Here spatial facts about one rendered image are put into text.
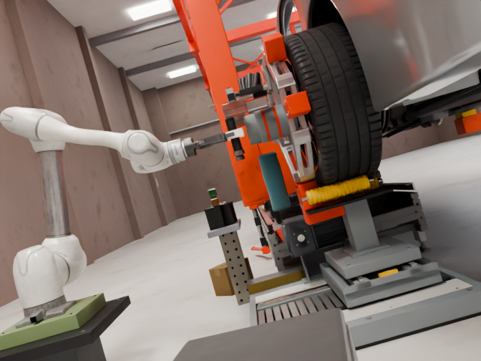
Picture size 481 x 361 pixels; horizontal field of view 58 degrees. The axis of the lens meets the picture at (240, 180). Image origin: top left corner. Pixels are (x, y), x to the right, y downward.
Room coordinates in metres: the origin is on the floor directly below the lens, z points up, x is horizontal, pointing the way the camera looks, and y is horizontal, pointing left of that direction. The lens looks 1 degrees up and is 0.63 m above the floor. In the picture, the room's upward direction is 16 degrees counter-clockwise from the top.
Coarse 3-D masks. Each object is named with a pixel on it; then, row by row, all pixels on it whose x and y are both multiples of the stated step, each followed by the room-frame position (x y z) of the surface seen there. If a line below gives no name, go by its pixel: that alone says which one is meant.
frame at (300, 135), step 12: (264, 60) 1.74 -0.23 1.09; (276, 72) 1.61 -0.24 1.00; (288, 72) 1.60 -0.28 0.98; (276, 84) 1.59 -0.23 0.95; (288, 84) 1.57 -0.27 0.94; (288, 120) 1.57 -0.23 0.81; (300, 120) 1.58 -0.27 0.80; (300, 132) 1.57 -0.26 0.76; (288, 144) 2.07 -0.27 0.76; (300, 144) 1.59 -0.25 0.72; (288, 156) 2.02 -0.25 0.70; (300, 156) 1.64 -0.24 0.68; (312, 156) 1.65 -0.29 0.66; (300, 168) 1.68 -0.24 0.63; (312, 168) 1.69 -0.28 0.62; (300, 180) 1.74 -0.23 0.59
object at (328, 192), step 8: (360, 176) 1.71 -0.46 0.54; (336, 184) 1.70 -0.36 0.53; (344, 184) 1.70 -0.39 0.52; (352, 184) 1.70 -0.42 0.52; (360, 184) 1.70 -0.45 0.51; (368, 184) 1.70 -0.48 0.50; (312, 192) 1.70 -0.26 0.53; (320, 192) 1.70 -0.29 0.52; (328, 192) 1.70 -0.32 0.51; (336, 192) 1.70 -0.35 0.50; (344, 192) 1.70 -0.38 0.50; (352, 192) 1.71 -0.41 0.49; (304, 200) 1.72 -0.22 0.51; (312, 200) 1.70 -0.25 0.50; (320, 200) 1.70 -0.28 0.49
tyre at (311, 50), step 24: (336, 24) 1.66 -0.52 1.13; (288, 48) 1.63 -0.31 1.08; (312, 48) 1.57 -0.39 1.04; (336, 48) 1.55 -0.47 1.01; (312, 72) 1.53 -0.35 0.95; (336, 72) 1.52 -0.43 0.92; (360, 72) 1.51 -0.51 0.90; (312, 96) 1.52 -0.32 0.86; (336, 96) 1.52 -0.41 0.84; (360, 96) 1.52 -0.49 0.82; (312, 120) 1.57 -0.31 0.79; (336, 120) 1.53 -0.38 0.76; (360, 120) 1.53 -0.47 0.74; (336, 144) 1.57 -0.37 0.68; (360, 144) 1.58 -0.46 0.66; (336, 168) 1.65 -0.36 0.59; (360, 168) 1.67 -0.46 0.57
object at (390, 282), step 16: (336, 272) 1.93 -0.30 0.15; (384, 272) 1.60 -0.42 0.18; (400, 272) 1.59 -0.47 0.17; (416, 272) 1.59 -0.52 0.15; (432, 272) 1.59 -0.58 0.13; (336, 288) 1.74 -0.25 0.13; (352, 288) 1.59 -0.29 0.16; (368, 288) 1.59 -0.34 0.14; (384, 288) 1.59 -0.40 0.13; (400, 288) 1.59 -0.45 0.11; (416, 288) 1.59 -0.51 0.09; (352, 304) 1.59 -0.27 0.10
